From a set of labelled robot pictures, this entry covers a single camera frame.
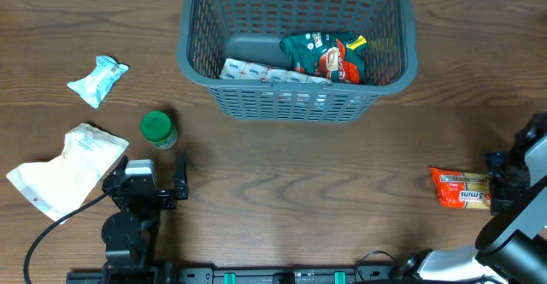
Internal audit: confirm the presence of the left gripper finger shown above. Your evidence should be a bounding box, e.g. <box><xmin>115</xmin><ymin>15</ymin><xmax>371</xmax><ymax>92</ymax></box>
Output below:
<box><xmin>172</xmin><ymin>153</ymin><xmax>189</xmax><ymax>200</ymax></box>
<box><xmin>113</xmin><ymin>156</ymin><xmax>128</xmax><ymax>176</ymax></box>

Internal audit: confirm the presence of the orange spaghetti packet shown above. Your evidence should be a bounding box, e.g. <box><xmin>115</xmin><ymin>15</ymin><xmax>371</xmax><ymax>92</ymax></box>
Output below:
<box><xmin>429</xmin><ymin>167</ymin><xmax>491</xmax><ymax>210</ymax></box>

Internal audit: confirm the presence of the tissue multipack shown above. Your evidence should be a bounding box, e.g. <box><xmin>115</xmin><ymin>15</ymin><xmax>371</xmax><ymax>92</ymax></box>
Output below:
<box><xmin>219</xmin><ymin>58</ymin><xmax>332</xmax><ymax>107</ymax></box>

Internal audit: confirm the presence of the green coffee bag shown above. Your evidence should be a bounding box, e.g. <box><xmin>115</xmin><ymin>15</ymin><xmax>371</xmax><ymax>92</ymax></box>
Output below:
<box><xmin>279</xmin><ymin>32</ymin><xmax>368</xmax><ymax>85</ymax></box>

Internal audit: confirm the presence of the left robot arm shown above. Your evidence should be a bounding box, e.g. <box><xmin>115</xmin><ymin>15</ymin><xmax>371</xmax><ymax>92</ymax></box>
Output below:
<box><xmin>102</xmin><ymin>154</ymin><xmax>189</xmax><ymax>283</ymax></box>

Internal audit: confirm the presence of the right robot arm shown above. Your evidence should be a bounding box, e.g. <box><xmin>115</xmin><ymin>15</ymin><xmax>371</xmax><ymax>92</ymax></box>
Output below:
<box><xmin>391</xmin><ymin>113</ymin><xmax>546</xmax><ymax>284</ymax></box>

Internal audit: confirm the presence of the green lid jar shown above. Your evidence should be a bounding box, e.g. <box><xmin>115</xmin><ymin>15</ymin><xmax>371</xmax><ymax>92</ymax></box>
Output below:
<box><xmin>140</xmin><ymin>111</ymin><xmax>179</xmax><ymax>150</ymax></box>

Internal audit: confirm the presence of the cream paper pouch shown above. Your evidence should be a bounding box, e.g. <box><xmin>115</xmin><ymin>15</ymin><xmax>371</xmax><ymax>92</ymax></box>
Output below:
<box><xmin>6</xmin><ymin>123</ymin><xmax>129</xmax><ymax>222</ymax></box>

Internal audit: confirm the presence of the light blue snack packet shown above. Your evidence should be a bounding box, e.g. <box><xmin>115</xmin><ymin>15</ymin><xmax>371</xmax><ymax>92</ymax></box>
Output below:
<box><xmin>67</xmin><ymin>56</ymin><xmax>129</xmax><ymax>109</ymax></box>

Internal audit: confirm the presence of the grey plastic basket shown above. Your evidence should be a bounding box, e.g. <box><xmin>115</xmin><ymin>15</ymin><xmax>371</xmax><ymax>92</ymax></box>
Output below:
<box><xmin>177</xmin><ymin>0</ymin><xmax>418</xmax><ymax>122</ymax></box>

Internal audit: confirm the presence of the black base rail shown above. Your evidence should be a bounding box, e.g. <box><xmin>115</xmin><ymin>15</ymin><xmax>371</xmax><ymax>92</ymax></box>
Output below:
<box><xmin>65</xmin><ymin>262</ymin><xmax>395</xmax><ymax>284</ymax></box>

